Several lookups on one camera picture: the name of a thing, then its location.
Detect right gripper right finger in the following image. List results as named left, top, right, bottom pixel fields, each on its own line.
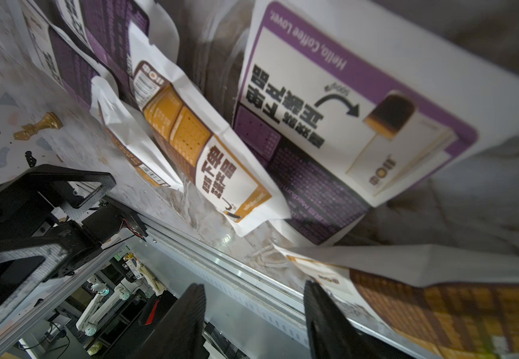
left=304, top=281, right=410, bottom=359

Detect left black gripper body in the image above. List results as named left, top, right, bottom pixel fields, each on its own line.
left=0, top=165, right=147, bottom=323

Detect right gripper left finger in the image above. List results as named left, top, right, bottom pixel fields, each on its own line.
left=129, top=284, right=207, bottom=359

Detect brown coffee bag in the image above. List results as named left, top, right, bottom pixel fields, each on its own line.
left=281, top=245, right=519, bottom=358
left=91, top=76, right=184, bottom=192
left=129, top=24, right=291, bottom=236

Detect purple coffee bag left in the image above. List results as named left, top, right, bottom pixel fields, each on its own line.
left=15, top=1, right=119, bottom=111

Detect purple coffee bag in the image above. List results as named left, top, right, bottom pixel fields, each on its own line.
left=54, top=0, right=180, bottom=109
left=233, top=1, right=519, bottom=246
left=15, top=1, right=119, bottom=111

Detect purple coffee bag middle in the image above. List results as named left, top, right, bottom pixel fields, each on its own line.
left=54, top=0, right=180, bottom=109

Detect purple coffee bag right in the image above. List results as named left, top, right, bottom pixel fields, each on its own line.
left=233, top=1, right=519, bottom=246

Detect small brass chess piece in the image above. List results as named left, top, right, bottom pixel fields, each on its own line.
left=13, top=112, right=63, bottom=141

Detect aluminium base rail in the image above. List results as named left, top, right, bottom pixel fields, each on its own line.
left=106, top=197, right=440, bottom=359

